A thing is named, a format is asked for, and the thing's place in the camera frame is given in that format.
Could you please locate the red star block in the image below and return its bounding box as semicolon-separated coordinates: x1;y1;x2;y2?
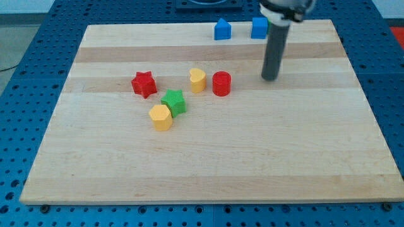
131;71;157;99

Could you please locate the yellow hexagon block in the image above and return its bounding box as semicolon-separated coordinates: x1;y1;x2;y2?
149;105;173;131

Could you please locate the blue triangle block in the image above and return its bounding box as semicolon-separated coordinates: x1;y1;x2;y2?
214;18;232;40

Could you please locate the red cylinder block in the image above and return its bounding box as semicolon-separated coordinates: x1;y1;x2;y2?
212;71;232;96

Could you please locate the blue cube block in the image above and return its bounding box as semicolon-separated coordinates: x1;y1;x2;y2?
251;17;268;39

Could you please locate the yellow heart block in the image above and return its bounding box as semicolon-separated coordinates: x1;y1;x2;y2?
189;68;206;93

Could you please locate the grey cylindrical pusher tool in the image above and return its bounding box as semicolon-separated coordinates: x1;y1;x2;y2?
261;23;290;81

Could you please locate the green star block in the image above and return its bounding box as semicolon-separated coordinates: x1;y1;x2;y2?
160;89;186;118

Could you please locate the wooden board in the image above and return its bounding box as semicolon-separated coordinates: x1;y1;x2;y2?
20;20;403;205

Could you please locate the green block behind tool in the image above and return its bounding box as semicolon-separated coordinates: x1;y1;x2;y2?
267;19;271;35

